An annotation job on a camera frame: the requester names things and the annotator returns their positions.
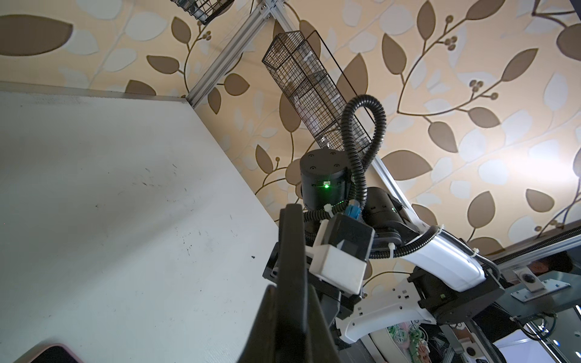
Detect black wire basket right wall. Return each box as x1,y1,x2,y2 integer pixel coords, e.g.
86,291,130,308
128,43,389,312
263,30,369,151

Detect middle phone in pink case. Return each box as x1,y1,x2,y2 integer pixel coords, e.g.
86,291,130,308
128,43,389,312
15,343,83,363

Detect black wire basket wall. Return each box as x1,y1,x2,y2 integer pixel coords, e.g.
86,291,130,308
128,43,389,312
172,0,235,25
263,30,369,151

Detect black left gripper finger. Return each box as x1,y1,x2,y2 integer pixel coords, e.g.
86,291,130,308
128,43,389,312
238,204,340,362

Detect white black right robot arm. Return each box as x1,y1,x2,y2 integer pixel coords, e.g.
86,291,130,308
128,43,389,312
300,95,504,344

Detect black wire basket back wall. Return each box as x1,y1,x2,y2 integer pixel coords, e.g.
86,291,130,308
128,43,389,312
172,0,235,25

